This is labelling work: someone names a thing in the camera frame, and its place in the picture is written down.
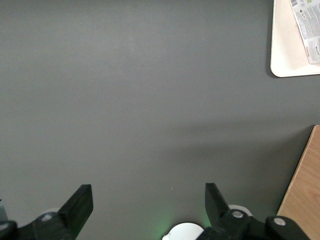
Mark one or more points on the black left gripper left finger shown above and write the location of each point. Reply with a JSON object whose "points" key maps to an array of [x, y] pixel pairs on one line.
{"points": [[77, 207]]}

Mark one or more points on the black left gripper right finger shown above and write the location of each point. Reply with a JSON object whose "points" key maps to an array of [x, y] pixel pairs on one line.
{"points": [[217, 210]]}

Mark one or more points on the red cookie box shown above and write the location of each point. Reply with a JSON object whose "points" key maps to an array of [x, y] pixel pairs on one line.
{"points": [[308, 30]]}

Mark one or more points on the cream plastic tray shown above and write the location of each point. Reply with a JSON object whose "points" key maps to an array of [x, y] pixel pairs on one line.
{"points": [[285, 50]]}

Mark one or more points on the wooden drawer cabinet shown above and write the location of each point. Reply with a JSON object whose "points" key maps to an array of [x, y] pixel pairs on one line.
{"points": [[305, 195]]}

